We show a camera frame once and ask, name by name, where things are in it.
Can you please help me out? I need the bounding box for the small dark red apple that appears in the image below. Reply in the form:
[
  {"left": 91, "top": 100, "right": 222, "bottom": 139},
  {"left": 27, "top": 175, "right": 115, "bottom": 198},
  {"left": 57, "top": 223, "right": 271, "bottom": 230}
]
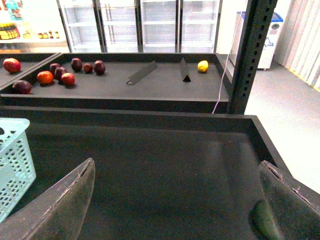
[{"left": 83, "top": 63, "right": 93, "bottom": 74}]

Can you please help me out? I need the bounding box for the black lower display tray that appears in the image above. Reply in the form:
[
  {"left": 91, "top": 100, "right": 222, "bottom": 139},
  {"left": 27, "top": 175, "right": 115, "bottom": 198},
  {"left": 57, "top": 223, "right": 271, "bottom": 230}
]
[{"left": 0, "top": 106, "right": 288, "bottom": 240}]

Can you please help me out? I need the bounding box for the light blue plastic basket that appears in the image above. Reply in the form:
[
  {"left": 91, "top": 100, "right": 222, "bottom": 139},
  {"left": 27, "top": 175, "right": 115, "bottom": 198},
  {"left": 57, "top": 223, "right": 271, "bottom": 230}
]
[{"left": 0, "top": 117, "right": 36, "bottom": 222}]

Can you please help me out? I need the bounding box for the dark red apple front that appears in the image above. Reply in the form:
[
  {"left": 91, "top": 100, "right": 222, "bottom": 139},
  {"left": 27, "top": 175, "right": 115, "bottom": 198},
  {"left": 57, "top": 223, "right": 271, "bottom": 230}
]
[{"left": 12, "top": 80, "right": 32, "bottom": 95}]

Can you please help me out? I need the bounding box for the black display tray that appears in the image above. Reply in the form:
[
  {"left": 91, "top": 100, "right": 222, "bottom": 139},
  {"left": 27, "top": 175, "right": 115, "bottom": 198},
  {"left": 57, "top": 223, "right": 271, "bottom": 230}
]
[
  {"left": 0, "top": 106, "right": 288, "bottom": 240},
  {"left": 0, "top": 53, "right": 230, "bottom": 114}
]

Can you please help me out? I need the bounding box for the white cable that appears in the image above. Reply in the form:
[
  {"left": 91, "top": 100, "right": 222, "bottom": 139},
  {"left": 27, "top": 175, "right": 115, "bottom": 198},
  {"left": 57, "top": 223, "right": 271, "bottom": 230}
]
[{"left": 211, "top": 0, "right": 249, "bottom": 115}]

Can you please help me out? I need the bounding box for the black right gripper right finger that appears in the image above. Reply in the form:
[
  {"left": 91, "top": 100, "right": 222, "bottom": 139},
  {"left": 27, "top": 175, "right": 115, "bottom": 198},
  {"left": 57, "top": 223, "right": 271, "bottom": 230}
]
[{"left": 250, "top": 161, "right": 320, "bottom": 240}]

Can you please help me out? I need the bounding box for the orange red fruit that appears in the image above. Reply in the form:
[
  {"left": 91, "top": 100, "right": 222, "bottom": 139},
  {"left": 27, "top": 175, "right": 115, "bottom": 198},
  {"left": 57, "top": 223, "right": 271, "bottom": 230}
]
[{"left": 36, "top": 70, "right": 54, "bottom": 85}]

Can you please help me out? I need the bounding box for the dark red apple centre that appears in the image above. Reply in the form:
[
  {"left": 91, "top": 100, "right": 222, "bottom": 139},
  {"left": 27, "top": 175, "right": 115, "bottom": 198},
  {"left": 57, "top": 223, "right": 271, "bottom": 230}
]
[{"left": 54, "top": 66, "right": 68, "bottom": 82}]

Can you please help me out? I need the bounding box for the dark red apple back left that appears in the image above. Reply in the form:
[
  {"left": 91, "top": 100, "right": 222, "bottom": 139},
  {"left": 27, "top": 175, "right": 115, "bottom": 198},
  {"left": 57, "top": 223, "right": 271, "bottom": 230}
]
[{"left": 49, "top": 63, "right": 61, "bottom": 75}]

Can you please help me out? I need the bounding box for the shelf with sauce bottles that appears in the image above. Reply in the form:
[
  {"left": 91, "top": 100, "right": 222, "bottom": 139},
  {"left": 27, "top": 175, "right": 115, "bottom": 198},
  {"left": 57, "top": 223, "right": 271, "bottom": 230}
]
[{"left": 0, "top": 0, "right": 70, "bottom": 54}]

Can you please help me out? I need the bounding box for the white blue chest freezer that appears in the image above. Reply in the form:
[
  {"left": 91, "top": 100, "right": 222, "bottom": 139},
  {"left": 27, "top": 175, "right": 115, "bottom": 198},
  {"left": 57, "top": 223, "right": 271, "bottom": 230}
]
[{"left": 229, "top": 11, "right": 284, "bottom": 70}]

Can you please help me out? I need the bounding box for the yellow lemon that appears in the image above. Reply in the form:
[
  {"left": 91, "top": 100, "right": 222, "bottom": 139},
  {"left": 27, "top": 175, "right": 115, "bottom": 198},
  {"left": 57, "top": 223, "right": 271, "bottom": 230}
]
[{"left": 197, "top": 60, "right": 209, "bottom": 73}]

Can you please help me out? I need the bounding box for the black right rack post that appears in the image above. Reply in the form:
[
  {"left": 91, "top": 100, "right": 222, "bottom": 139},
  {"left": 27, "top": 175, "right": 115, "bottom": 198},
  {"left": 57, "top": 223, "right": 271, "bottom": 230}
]
[{"left": 227, "top": 0, "right": 277, "bottom": 115}]

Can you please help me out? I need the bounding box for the dark red apple right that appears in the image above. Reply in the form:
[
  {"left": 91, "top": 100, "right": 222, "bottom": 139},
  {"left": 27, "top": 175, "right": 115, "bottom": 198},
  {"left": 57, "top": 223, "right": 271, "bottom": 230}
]
[{"left": 93, "top": 60, "right": 106, "bottom": 75}]

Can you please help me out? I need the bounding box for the red apple in group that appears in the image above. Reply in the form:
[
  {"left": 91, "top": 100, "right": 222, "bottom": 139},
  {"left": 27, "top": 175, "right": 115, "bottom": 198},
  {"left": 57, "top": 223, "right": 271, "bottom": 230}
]
[{"left": 61, "top": 72, "right": 76, "bottom": 86}]

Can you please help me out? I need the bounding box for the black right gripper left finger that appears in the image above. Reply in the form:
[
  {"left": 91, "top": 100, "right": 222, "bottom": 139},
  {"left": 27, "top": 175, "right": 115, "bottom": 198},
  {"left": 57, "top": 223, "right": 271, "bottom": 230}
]
[{"left": 0, "top": 158, "right": 96, "bottom": 240}]

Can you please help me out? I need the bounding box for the black flat divider strip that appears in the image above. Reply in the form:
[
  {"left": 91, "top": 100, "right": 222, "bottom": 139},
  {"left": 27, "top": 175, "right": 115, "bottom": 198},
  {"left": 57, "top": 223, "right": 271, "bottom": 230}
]
[{"left": 126, "top": 60, "right": 158, "bottom": 86}]

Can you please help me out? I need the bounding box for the black upper display tray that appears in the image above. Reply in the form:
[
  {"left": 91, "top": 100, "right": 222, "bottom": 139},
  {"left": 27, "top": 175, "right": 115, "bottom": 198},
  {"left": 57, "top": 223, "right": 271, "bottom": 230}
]
[{"left": 0, "top": 53, "right": 230, "bottom": 114}]

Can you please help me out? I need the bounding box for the glass door refrigerator row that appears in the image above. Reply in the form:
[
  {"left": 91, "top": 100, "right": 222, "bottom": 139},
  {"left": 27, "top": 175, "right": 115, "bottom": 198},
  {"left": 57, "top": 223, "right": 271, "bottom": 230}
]
[{"left": 57, "top": 0, "right": 221, "bottom": 53}]

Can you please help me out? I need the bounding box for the black triangular divider bar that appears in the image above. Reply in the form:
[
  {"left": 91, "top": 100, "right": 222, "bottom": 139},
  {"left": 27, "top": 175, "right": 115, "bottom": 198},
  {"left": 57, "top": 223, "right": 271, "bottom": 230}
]
[{"left": 179, "top": 57, "right": 191, "bottom": 83}]

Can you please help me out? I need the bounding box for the red yellow apple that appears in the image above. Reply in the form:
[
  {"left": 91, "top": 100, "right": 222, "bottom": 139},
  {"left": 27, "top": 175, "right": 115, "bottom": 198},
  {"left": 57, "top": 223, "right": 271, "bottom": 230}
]
[{"left": 3, "top": 58, "right": 21, "bottom": 74}]

